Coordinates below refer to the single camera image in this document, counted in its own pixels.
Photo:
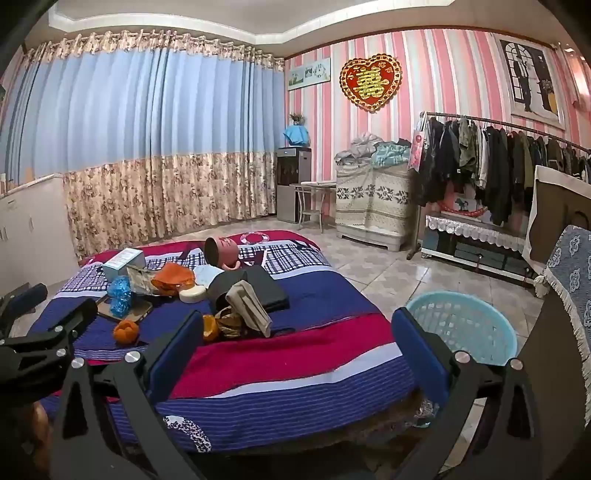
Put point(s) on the potted plant with blue cover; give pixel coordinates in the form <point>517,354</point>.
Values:
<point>295,134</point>

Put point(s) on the dark furniture with white cover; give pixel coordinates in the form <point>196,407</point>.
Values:
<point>549,221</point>

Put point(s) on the grey water dispenser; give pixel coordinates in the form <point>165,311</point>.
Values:
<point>291,184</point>

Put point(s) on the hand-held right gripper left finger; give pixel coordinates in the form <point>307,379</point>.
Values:
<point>175,353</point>

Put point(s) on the cabinet under patterned cloth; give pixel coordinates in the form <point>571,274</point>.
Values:
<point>374,198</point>

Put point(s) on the white cabinet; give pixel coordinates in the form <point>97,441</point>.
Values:
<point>32,230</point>

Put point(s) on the light blue plastic basket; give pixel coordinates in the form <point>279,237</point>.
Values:
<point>461,323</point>

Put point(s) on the white lace cloth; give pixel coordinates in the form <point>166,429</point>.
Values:
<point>461,228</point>

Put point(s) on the small round table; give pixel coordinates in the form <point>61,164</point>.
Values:
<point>316,185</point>

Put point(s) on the orange plastic bag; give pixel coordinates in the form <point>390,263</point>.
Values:
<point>173,277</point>

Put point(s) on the tan phone case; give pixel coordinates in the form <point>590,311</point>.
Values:
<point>138,311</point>

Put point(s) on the striped blue and red blanket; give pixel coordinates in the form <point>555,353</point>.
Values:
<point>300,295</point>

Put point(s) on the white round block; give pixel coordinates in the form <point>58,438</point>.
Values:
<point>191,294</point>

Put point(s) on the person's left hand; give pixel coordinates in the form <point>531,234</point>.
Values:
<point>39,431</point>

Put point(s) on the blue and floral curtain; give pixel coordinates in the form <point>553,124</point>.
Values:
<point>138,115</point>

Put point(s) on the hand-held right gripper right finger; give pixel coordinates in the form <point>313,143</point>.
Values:
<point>415,346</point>

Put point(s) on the pile of clothes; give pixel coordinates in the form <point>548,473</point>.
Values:
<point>369,150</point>

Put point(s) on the blue plastic wrapper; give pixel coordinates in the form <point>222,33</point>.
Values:
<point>120,295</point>

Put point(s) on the low glass cabinet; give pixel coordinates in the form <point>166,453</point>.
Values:
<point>471,258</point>

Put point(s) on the black quilted case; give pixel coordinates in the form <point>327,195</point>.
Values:
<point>263,290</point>

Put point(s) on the wide landscape wall picture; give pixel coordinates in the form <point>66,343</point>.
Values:
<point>309,74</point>

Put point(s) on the pink mug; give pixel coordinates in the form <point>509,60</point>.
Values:
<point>226,251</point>

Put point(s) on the teal cardboard box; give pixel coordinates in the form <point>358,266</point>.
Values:
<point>122,263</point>

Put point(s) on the golden wrapper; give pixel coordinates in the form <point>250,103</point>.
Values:
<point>228,325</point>

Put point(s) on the pink curtain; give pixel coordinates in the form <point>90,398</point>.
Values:
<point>575,74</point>

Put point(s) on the blue patterned fringed cloth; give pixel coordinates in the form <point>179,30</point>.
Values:
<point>572,272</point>

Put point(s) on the light blue paper card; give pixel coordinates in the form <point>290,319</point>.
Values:
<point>205,277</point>

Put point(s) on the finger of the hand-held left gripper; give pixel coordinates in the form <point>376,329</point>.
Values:
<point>74,318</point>
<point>27,296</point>

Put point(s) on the red heart wall decoration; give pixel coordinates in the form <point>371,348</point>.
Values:
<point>369,83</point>

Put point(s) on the pink hanging bag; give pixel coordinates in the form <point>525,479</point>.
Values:
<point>417,147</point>

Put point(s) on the metal clothes rack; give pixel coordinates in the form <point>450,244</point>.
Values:
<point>418,230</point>

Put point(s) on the wall poster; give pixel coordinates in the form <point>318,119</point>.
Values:
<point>531,78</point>

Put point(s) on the white and red box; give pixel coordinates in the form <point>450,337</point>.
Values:
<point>464,205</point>

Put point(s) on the beige cloth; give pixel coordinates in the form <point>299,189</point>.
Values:
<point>247,304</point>

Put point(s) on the olive snack packet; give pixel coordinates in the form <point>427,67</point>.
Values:
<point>141,279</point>

